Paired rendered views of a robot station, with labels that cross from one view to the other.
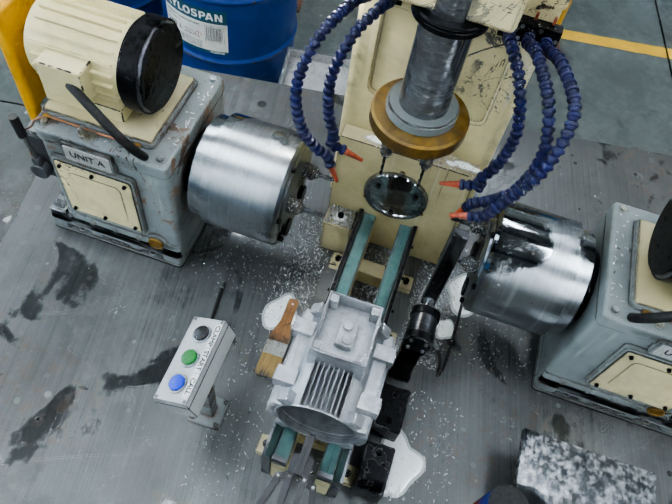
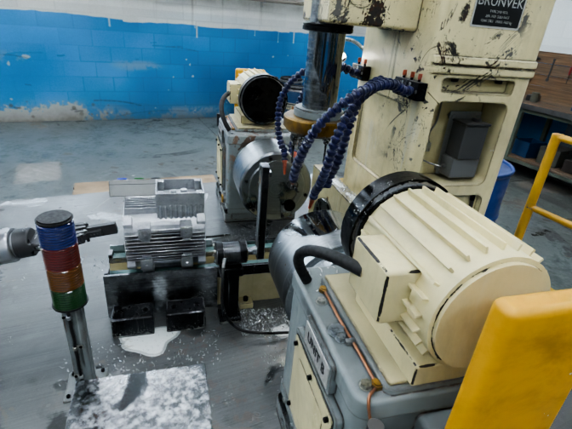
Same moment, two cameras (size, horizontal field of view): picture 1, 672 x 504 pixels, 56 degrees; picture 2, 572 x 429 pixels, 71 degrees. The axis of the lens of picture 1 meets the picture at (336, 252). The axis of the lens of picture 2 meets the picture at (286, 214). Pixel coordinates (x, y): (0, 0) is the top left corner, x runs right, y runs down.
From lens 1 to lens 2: 1.23 m
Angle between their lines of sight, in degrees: 54
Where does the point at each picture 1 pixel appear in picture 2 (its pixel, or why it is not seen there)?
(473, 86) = (391, 151)
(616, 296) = (321, 271)
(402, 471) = (145, 344)
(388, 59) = (362, 132)
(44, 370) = not seen: hidden behind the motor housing
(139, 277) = (208, 214)
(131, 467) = (98, 243)
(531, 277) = (297, 243)
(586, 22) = not seen: outside the picture
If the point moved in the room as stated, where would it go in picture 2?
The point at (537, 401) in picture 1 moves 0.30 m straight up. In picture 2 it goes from (265, 414) to (275, 302)
